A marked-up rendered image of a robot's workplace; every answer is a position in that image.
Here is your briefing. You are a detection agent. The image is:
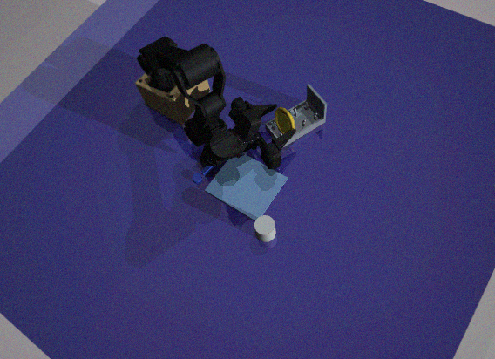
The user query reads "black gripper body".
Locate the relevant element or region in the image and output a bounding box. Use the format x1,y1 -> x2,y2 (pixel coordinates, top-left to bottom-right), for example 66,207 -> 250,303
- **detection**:
227,97 -> 281,169

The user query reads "white cylinder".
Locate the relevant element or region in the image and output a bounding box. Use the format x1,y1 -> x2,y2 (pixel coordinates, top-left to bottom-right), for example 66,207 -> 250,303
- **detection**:
254,215 -> 276,242

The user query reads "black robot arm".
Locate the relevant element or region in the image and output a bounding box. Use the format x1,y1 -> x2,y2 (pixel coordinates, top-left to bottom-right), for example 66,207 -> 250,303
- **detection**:
137,37 -> 262,166

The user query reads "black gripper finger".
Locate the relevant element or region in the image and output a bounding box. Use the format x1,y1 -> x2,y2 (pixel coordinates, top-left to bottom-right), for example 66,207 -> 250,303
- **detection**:
245,101 -> 277,117
272,129 -> 296,152

